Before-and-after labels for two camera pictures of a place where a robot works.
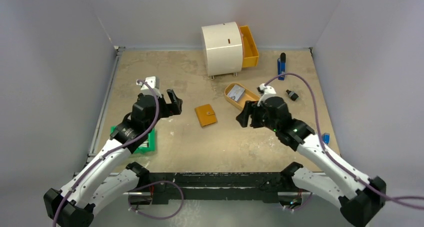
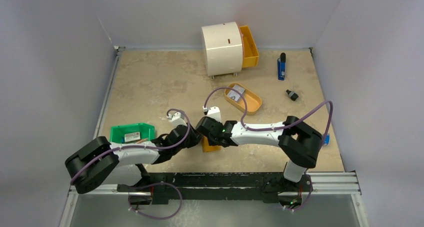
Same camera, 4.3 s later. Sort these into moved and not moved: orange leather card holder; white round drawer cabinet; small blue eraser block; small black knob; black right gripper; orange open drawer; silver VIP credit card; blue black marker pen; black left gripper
Moved: black right gripper; orange leather card holder; black left gripper
Not moved: orange open drawer; silver VIP credit card; white round drawer cabinet; blue black marker pen; small blue eraser block; small black knob
